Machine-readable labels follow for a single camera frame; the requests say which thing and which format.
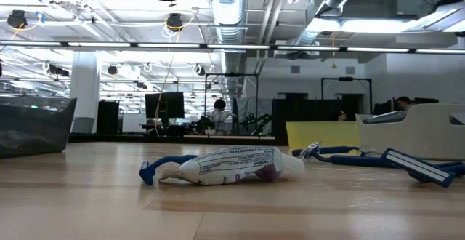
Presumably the white travel toothpaste tube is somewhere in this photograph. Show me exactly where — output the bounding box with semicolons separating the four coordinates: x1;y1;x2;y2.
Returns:
158;145;306;187

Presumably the blue disposable razor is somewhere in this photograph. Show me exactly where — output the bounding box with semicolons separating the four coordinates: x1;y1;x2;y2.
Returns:
299;141;394;169
291;145;382;159
138;154;199;187
384;147;465;189

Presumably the black background monitor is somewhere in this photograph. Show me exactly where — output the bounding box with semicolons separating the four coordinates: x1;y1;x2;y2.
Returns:
145;92;185;119

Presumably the black partition screen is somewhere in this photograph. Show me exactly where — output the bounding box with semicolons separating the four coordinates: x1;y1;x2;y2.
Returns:
271;92;364;139

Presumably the black ceiling device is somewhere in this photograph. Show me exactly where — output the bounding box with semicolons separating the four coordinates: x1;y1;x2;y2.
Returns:
165;12;185;33
7;9;28;29

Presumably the black cabinet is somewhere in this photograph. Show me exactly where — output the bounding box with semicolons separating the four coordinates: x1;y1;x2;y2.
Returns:
96;100;121;135

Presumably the white building pillar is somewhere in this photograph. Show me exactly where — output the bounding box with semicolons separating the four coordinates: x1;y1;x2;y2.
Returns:
69;50;101;119

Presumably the dark translucent plastic bin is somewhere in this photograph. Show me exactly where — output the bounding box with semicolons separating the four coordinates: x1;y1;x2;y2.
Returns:
0;96;78;160

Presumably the light grey plastic bin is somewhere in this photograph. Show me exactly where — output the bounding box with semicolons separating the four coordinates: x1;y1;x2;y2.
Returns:
355;103;465;161

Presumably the black background gantry frame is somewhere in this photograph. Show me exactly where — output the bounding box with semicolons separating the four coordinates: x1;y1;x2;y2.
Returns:
204;73;259;135
321;76;373;123

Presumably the hanging yellow cable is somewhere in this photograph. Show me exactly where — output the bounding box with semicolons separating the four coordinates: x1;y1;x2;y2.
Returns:
153;28;181;135

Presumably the silver round ceiling duct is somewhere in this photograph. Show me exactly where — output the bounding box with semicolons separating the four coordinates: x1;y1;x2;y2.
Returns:
207;0;250;99

